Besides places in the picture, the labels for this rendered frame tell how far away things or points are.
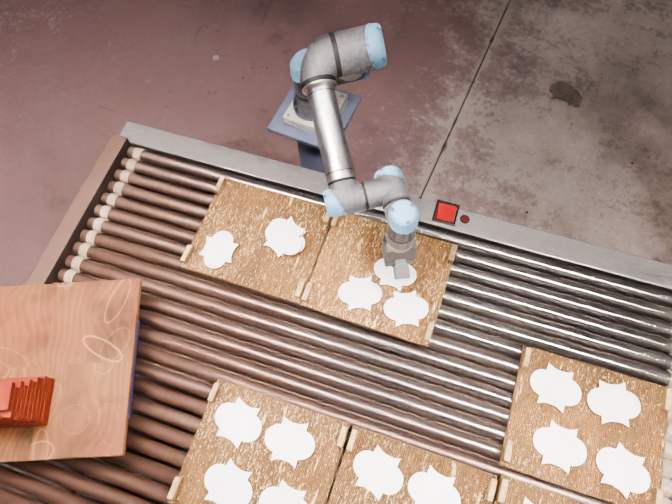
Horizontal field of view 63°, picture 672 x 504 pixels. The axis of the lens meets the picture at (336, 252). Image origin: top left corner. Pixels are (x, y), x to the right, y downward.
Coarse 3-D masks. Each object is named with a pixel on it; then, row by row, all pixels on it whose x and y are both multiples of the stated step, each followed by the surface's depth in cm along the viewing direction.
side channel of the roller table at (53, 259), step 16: (112, 144) 197; (128, 144) 200; (112, 160) 194; (96, 176) 192; (112, 176) 196; (80, 192) 189; (96, 192) 190; (80, 208) 187; (64, 224) 185; (80, 224) 186; (64, 240) 182; (80, 240) 188; (48, 256) 180; (64, 256) 182; (32, 272) 178; (48, 272) 178
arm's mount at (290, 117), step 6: (336, 96) 206; (342, 96) 205; (342, 102) 204; (288, 108) 205; (342, 108) 206; (288, 114) 204; (294, 114) 204; (288, 120) 204; (294, 120) 203; (300, 120) 203; (294, 126) 206; (300, 126) 204; (306, 126) 202; (312, 126) 201; (312, 132) 204
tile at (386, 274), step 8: (376, 264) 175; (384, 264) 175; (376, 272) 174; (384, 272) 173; (392, 272) 173; (384, 280) 172; (392, 280) 172; (400, 280) 172; (408, 280) 172; (400, 288) 171
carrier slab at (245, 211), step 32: (224, 192) 189; (256, 192) 188; (224, 224) 184; (256, 224) 183; (320, 224) 182; (192, 256) 180; (256, 256) 179; (288, 256) 178; (256, 288) 174; (288, 288) 174
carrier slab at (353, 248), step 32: (352, 224) 182; (384, 224) 181; (320, 256) 178; (352, 256) 177; (416, 256) 176; (448, 256) 176; (320, 288) 173; (384, 288) 172; (416, 288) 172; (352, 320) 169; (384, 320) 168
